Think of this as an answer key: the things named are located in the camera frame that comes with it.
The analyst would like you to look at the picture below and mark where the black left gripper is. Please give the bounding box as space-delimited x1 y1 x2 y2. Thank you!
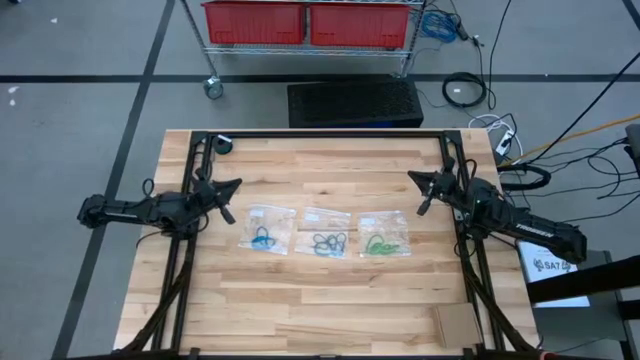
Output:
187 167 244 226

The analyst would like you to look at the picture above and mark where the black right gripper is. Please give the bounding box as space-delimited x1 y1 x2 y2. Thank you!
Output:
406 155 464 218

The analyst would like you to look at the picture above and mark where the clear plastic zip bag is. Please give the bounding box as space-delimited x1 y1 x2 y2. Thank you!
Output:
357 209 413 259
237 203 298 256
293 206 353 260

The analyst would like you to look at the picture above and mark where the small round spool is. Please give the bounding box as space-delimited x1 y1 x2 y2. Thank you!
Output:
212 132 234 155

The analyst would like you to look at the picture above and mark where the white power strip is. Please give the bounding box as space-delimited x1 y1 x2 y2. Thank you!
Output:
495 128 516 157

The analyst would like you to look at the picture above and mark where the black perforated floor mat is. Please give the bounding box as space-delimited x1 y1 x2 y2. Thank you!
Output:
287 79 425 129

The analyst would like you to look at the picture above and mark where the brown cardboard box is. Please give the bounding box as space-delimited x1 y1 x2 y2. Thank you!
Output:
432 302 484 349

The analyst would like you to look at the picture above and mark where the black power adapter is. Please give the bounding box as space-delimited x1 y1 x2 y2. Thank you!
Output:
449 13 485 49

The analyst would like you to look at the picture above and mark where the white printed paper sheet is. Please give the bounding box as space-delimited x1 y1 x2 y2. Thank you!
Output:
518 241 591 309

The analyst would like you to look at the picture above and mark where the red plastic bin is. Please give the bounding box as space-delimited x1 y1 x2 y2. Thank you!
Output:
201 0 308 46
308 2 412 50

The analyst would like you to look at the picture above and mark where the black slanted beam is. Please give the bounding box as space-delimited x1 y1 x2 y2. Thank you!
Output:
525 257 640 305

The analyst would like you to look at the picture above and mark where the grey box device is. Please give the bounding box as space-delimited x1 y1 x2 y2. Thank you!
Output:
624 123 640 176

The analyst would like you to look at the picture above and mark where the grey side stand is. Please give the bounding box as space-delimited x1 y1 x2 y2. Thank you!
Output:
529 248 631 360

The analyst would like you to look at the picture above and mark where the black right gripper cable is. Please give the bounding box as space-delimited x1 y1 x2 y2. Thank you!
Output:
452 158 501 201

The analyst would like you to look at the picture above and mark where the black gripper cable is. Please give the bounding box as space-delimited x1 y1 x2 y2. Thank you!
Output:
452 158 501 201
141 177 211 236

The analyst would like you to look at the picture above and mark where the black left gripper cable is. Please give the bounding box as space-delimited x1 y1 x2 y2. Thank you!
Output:
141 177 211 236

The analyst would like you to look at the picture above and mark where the white coiled cable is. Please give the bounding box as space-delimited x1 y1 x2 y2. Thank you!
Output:
468 113 524 161

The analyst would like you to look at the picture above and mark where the black coiled cable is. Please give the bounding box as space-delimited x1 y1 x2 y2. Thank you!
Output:
441 71 489 110

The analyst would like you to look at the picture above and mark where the thick black hose loop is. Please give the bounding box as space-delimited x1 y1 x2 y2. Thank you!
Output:
497 163 553 192

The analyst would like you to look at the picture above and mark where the black aluminium table frame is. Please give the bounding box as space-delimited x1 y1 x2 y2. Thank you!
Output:
117 128 544 360

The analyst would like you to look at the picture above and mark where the blue coiled cable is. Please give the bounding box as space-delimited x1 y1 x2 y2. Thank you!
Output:
421 9 461 45

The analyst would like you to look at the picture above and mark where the chrome wire shelf cart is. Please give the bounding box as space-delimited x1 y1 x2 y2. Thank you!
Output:
179 0 431 100

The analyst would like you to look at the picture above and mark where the yellow floor cable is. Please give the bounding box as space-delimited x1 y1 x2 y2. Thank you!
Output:
504 114 640 166

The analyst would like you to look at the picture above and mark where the thick black slanted cable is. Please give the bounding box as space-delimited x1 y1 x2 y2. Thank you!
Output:
527 63 640 166

